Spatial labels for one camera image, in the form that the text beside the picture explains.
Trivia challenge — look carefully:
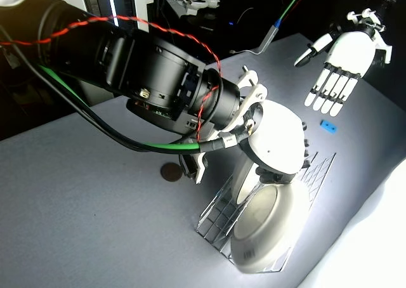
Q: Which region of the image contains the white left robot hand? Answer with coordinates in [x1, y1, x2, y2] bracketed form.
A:
[294, 30, 378, 117]

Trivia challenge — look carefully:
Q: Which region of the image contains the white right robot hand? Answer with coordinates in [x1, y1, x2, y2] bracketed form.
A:
[239, 99, 313, 185]

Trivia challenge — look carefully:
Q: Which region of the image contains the white plate with barcode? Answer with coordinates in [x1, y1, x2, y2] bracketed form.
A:
[230, 183, 310, 275]

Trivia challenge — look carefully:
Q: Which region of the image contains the blue block with holes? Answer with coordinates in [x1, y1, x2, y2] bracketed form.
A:
[319, 119, 338, 135]

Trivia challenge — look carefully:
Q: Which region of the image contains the brown round cookie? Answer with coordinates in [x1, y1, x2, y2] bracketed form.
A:
[160, 162, 184, 183]

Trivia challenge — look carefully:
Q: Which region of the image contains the blue white light strip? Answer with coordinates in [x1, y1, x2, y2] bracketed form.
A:
[106, 0, 120, 27]

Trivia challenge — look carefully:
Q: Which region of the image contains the silver wire dish rack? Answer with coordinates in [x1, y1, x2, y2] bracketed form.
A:
[193, 151, 337, 273]

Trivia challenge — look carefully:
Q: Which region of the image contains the green cable with blue connector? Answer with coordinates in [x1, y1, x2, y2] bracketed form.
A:
[230, 0, 315, 56]

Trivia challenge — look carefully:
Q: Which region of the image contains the green cable with black braid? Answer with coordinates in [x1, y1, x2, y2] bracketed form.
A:
[37, 64, 253, 155]

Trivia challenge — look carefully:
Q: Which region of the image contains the thick black cable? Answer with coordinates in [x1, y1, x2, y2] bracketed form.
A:
[0, 24, 204, 154]

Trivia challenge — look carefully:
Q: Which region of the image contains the red black twisted wire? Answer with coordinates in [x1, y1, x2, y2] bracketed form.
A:
[0, 15, 221, 143]

